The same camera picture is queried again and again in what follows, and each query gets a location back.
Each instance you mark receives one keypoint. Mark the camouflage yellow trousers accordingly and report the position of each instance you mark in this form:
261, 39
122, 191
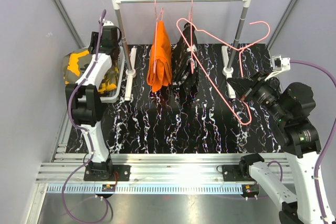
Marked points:
75, 64

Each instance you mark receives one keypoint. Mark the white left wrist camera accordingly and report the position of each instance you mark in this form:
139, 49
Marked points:
104, 23

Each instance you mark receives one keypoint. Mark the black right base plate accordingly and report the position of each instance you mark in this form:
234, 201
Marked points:
230, 173

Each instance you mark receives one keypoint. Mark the white and silver clothes rack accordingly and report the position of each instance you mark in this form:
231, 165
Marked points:
129, 55

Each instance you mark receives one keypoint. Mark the black and white trousers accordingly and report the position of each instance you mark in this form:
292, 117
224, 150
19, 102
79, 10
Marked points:
184, 68

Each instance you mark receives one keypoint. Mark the orange trousers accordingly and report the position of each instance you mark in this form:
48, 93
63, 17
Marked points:
163, 75

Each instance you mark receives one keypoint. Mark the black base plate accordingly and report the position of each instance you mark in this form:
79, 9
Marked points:
122, 172
230, 173

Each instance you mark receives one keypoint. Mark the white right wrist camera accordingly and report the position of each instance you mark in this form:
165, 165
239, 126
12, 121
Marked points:
279, 65

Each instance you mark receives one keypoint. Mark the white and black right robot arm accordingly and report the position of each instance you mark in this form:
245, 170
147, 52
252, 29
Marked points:
298, 139

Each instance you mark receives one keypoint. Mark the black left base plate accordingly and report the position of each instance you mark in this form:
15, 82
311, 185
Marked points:
122, 172

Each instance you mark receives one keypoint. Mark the white plastic basket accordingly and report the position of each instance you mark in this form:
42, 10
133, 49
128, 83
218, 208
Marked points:
111, 84

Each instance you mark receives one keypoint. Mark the aluminium rail frame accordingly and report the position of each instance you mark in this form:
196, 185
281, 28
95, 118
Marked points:
150, 174

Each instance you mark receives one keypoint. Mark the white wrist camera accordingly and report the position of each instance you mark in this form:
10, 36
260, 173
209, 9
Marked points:
104, 23
279, 65

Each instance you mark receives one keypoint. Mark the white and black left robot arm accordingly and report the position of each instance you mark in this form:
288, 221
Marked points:
85, 108

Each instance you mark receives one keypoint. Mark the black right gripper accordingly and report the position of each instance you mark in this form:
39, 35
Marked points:
243, 86

